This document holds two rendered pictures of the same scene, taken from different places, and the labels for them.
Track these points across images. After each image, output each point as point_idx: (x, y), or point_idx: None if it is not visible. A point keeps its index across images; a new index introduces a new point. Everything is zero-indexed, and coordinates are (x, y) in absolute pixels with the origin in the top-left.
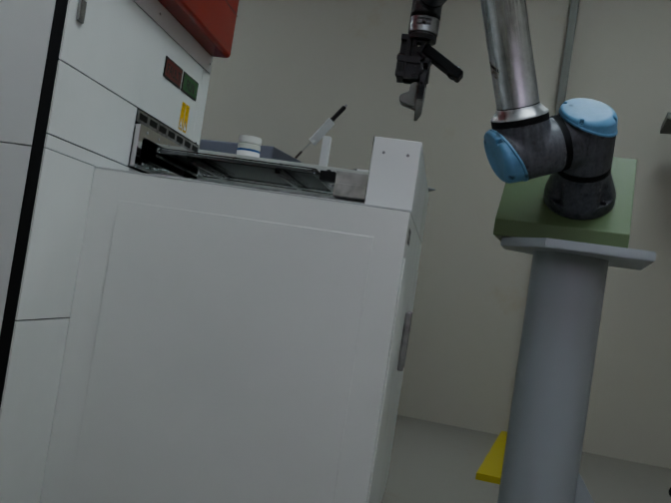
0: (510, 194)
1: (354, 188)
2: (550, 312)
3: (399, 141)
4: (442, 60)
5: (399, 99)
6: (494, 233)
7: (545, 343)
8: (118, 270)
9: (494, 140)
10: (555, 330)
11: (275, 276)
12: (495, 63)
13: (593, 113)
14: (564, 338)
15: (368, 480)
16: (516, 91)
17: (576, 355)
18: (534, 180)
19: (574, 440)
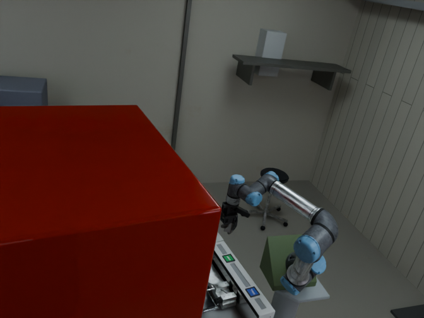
0: (274, 269)
1: (230, 303)
2: (289, 307)
3: (267, 313)
4: (242, 212)
5: (224, 231)
6: (273, 290)
7: (286, 315)
8: None
9: (292, 289)
10: (290, 312)
11: None
12: (299, 272)
13: (320, 265)
14: (293, 313)
15: None
16: (304, 277)
17: (294, 315)
18: (279, 257)
19: None
